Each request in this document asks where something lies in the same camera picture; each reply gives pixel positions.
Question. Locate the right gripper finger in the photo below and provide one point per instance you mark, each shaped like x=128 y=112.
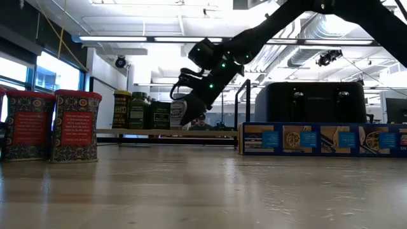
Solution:
x=194 y=111

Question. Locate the green black-lid spice tin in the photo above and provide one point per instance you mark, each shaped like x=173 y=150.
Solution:
x=160 y=114

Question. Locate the green-label glass spice jar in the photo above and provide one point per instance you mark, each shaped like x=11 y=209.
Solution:
x=139 y=109

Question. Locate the yellow-lid spice jar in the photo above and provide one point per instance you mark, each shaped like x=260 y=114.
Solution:
x=121 y=109

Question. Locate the red-lid patterned spice tin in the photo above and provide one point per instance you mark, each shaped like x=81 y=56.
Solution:
x=74 y=125
x=28 y=124

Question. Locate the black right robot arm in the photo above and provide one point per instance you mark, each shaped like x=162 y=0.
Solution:
x=365 y=16

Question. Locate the wooden shelf black legs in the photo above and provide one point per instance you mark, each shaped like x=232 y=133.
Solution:
x=165 y=132

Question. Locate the person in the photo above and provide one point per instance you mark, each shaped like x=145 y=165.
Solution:
x=201 y=122

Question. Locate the long ceiling lamp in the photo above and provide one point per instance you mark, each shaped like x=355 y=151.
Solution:
x=113 y=38
x=337 y=42
x=187 y=39

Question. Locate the black four-slot toaster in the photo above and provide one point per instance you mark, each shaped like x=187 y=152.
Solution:
x=310 y=101

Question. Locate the black ceiling spotlight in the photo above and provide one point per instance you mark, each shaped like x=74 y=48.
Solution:
x=329 y=57

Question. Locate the blue plastic wrap box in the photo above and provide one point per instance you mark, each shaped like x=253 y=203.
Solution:
x=322 y=140

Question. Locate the black monitor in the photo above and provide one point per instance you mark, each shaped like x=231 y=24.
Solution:
x=395 y=109

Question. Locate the round black ceiling camera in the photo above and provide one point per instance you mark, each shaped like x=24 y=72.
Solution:
x=120 y=62

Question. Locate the silver ventilation duct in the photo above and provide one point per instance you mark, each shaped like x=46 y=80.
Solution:
x=302 y=55

